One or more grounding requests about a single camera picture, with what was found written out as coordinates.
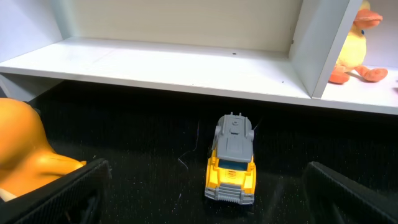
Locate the white shelf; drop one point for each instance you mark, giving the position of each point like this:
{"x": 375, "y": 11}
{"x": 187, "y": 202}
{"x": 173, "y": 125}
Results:
{"x": 174, "y": 62}

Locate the yellow plush duck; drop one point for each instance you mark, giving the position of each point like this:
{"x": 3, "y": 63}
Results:
{"x": 353, "y": 49}

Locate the grey and yellow toy truck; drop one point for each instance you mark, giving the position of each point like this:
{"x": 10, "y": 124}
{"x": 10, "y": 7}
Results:
{"x": 232, "y": 155}

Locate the yellow rubber duck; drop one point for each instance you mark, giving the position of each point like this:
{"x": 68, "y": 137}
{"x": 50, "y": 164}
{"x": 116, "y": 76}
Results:
{"x": 21, "y": 146}

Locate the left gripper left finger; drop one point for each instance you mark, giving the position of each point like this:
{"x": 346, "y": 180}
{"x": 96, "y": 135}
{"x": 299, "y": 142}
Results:
{"x": 62, "y": 196}

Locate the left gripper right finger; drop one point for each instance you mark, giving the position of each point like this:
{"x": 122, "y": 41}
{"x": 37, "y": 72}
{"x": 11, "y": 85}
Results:
{"x": 342, "y": 199}

